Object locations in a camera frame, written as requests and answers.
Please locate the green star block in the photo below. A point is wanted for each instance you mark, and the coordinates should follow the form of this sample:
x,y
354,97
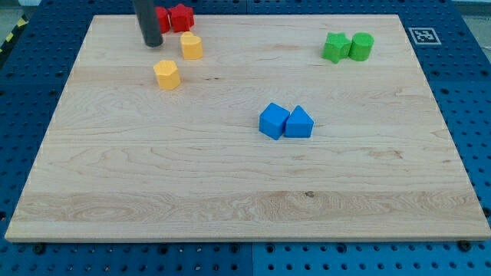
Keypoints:
x,y
337,47

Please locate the white fiducial marker tag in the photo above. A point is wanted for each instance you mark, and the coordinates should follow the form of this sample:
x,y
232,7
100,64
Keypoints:
x,y
424,36

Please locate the black bolt front left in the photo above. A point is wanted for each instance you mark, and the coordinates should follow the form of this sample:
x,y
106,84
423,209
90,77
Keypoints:
x,y
39,248

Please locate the yellow hexagon block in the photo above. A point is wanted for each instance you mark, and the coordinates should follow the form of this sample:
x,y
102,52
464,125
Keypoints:
x,y
167,74

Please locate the red star block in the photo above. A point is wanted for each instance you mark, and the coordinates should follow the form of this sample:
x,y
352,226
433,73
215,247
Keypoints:
x,y
181,17

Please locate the black bolt front right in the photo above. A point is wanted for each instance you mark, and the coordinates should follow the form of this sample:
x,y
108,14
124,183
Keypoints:
x,y
464,245

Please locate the black bolt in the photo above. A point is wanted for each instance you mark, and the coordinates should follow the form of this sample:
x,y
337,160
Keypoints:
x,y
39,248
464,245

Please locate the yellow heart block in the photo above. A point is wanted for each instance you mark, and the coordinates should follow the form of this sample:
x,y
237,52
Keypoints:
x,y
191,46

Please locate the blue cube block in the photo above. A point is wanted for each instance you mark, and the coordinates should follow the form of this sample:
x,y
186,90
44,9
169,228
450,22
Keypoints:
x,y
272,120

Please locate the red block behind rod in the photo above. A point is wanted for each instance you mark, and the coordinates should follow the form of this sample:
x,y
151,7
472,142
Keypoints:
x,y
163,19

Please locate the light wooden board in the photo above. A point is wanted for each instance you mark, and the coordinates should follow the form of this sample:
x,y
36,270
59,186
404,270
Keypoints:
x,y
125,161

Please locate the blue triangle block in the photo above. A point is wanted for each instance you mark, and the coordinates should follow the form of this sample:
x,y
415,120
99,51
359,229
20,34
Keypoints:
x,y
299,124

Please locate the green cylinder block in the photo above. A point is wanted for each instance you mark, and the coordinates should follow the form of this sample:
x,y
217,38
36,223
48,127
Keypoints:
x,y
361,46

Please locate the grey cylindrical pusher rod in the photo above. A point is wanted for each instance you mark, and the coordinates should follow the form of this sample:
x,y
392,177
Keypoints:
x,y
148,22

